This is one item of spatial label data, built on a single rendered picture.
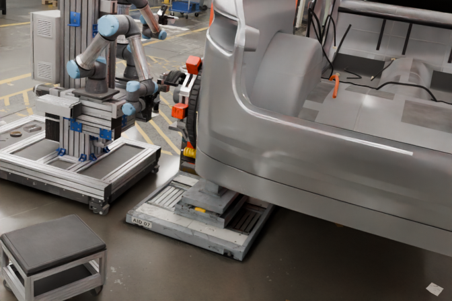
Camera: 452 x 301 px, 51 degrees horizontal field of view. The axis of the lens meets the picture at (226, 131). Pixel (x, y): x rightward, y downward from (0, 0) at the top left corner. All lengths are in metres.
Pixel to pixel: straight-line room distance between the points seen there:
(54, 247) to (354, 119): 1.70
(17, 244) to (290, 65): 1.64
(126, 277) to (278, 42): 1.58
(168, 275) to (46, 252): 0.75
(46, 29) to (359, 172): 2.39
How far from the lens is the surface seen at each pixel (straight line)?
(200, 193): 3.23
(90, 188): 3.29
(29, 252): 2.46
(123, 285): 2.77
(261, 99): 2.56
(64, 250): 2.45
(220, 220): 3.11
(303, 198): 1.97
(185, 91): 2.85
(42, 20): 3.48
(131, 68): 3.57
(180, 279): 2.83
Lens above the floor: 1.74
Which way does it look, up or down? 20 degrees down
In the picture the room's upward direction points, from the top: 8 degrees clockwise
